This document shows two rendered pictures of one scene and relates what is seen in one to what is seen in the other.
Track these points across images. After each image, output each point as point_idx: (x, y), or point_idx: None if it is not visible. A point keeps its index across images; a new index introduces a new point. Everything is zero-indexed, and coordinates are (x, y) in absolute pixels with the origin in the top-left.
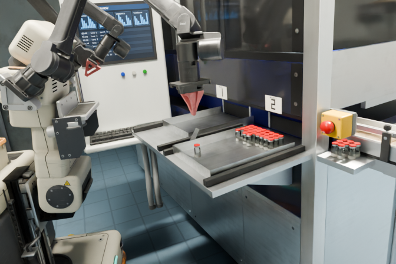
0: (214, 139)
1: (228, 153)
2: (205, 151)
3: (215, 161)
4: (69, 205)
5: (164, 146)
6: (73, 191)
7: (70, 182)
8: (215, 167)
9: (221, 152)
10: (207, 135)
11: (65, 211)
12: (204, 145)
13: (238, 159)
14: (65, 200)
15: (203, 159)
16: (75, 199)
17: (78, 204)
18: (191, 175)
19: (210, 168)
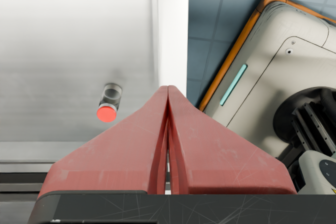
0: (27, 146)
1: (19, 57)
2: (79, 106)
3: (80, 32)
4: (323, 160)
5: (169, 180)
6: (323, 177)
7: (332, 192)
8: None
9: (38, 73)
10: (43, 161)
11: (325, 155)
12: (64, 137)
13: (4, 0)
14: (331, 170)
15: (109, 65)
16: (316, 164)
17: (309, 155)
18: None
19: None
